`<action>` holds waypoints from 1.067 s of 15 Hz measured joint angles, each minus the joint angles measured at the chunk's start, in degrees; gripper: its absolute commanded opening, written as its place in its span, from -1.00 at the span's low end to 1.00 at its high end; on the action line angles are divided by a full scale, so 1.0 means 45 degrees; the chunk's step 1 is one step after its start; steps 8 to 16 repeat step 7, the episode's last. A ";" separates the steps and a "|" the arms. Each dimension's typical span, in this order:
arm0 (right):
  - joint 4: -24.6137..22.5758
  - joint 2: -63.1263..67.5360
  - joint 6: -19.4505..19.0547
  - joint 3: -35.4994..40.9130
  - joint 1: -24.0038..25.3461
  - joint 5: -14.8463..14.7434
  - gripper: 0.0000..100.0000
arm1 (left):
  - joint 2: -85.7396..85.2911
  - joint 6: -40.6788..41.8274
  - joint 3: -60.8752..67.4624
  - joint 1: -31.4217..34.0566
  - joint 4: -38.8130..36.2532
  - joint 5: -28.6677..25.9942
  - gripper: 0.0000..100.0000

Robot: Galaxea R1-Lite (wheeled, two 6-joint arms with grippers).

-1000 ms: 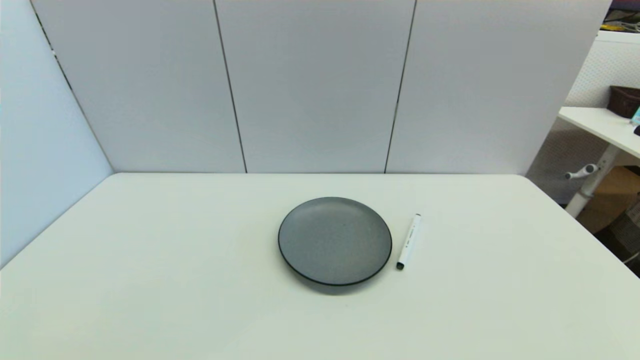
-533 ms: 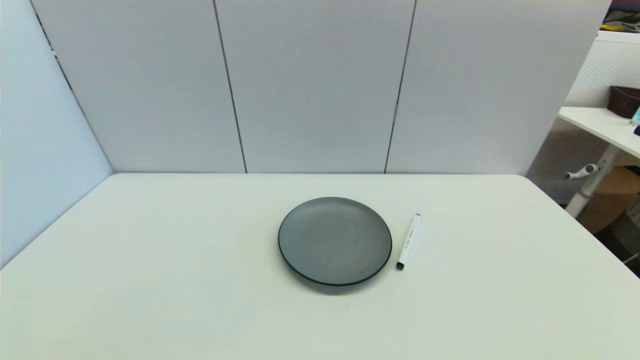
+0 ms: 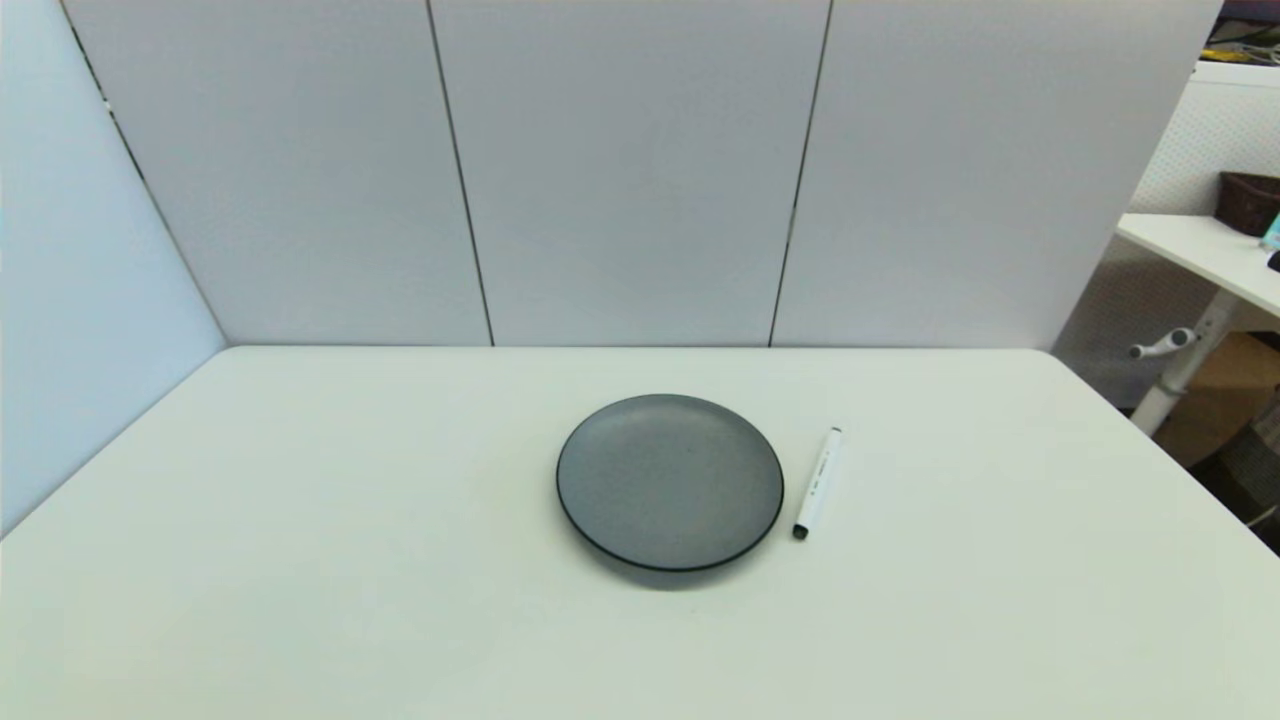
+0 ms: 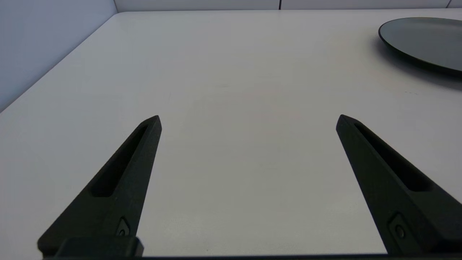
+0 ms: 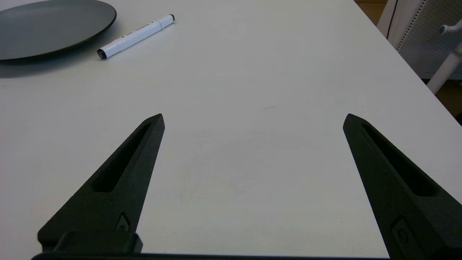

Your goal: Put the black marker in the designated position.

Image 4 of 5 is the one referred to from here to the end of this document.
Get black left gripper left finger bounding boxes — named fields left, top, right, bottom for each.
left=37, top=115, right=162, bottom=256

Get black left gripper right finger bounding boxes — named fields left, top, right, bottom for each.
left=335, top=114, right=462, bottom=255

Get dark grey round plate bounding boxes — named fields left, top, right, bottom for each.
left=378, top=17, right=462, bottom=75

